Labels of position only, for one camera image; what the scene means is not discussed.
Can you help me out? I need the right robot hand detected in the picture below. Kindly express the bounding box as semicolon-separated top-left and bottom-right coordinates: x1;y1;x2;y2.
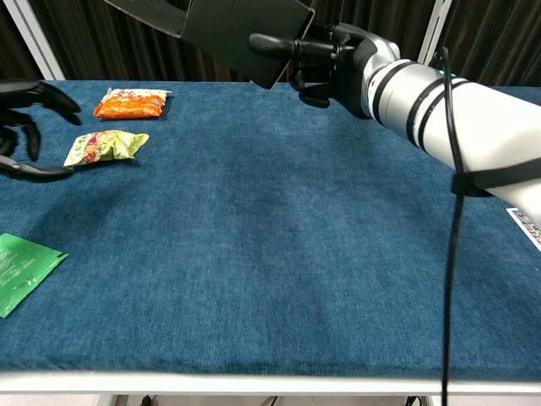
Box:
248;23;401;119

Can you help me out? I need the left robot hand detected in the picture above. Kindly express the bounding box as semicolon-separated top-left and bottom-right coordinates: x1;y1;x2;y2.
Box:
0;80;82;183

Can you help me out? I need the black paper box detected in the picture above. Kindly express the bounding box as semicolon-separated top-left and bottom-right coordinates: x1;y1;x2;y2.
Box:
103;0;317;90

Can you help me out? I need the black pleated curtain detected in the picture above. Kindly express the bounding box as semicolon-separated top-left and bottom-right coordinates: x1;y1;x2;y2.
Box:
424;0;541;88
0;8;43;84
25;0;250;81
270;0;436;84

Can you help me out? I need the yellow-green snack packet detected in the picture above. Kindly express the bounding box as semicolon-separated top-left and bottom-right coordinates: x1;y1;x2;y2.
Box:
63;129;150;168

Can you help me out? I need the orange snack packet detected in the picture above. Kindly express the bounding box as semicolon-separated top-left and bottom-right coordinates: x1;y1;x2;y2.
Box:
93;87;173;121

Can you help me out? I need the green sachet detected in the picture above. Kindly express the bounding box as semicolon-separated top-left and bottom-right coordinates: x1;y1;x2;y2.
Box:
0;232;69;319

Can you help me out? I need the blue table mat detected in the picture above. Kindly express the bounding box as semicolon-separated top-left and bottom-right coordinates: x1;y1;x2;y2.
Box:
0;79;541;380

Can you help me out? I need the photo postcard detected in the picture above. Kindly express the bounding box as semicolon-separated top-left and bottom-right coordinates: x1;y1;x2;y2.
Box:
505;206;541;254

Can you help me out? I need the white frame post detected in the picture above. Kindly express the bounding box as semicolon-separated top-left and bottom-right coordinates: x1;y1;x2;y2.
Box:
0;0;67;81
416;0;451;67

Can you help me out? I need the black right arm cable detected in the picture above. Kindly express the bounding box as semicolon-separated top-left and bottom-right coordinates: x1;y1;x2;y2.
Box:
434;46;466;406

